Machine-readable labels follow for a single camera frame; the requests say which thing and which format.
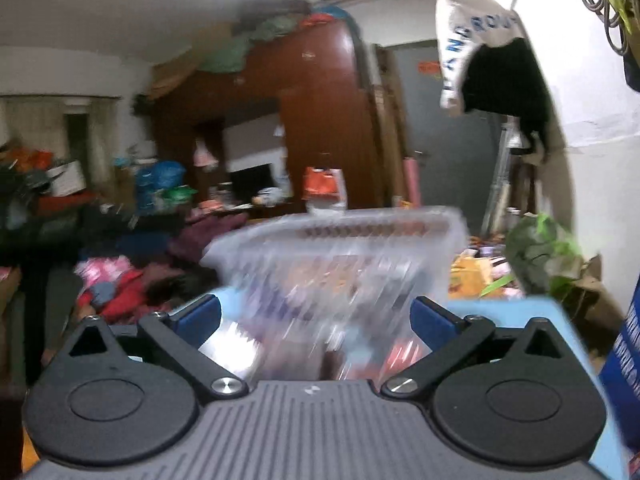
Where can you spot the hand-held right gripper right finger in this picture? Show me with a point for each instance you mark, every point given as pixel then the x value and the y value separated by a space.
pixel 431 319

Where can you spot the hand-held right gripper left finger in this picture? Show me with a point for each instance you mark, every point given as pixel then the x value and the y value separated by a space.
pixel 200 316

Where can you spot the clear plastic basket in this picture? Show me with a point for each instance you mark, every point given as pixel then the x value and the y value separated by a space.
pixel 350 242

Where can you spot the maroon cloth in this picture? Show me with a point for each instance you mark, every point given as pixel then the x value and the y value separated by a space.
pixel 210 235

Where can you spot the pink floral blanket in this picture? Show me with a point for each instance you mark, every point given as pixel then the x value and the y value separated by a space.
pixel 102 272

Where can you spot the green snack packet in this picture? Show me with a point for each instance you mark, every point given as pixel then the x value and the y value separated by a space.
pixel 177 194

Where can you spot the green and white shopping bag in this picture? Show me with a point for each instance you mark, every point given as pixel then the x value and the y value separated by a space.
pixel 542 250

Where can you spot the pink roll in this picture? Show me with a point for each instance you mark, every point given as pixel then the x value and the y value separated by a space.
pixel 413 180

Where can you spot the blue plastic bags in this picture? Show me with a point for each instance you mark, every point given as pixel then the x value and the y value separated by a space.
pixel 157 180

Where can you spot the black monitor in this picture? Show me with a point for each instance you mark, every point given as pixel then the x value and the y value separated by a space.
pixel 250 182

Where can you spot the metal crutches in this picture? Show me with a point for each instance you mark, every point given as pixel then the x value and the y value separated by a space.
pixel 500 180

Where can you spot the grey door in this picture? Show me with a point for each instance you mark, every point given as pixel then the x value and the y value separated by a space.
pixel 450 160

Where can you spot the small white plastic bag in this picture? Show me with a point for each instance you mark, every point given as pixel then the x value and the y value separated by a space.
pixel 204 155

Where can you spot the brown paper bag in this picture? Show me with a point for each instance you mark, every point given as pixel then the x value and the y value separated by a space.
pixel 597 300

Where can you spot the orange and white plastic bag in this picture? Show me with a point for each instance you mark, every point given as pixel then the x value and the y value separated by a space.
pixel 322 185

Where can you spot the blue shopping bag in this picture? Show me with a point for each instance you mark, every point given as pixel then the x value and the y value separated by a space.
pixel 625 360

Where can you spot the brown wooden wardrobe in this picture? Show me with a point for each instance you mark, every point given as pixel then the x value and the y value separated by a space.
pixel 325 105

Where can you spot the white and black hanging jacket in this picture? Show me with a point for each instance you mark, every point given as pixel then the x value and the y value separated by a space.
pixel 505 80

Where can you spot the red door sign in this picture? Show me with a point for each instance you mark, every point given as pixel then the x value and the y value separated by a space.
pixel 430 68

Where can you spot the patterned curtain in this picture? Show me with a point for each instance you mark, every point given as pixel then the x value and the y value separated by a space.
pixel 30 125

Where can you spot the green cloth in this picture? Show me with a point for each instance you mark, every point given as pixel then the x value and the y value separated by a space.
pixel 235 50

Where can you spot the dark hanging bag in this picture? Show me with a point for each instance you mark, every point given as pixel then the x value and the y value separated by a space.
pixel 632 72

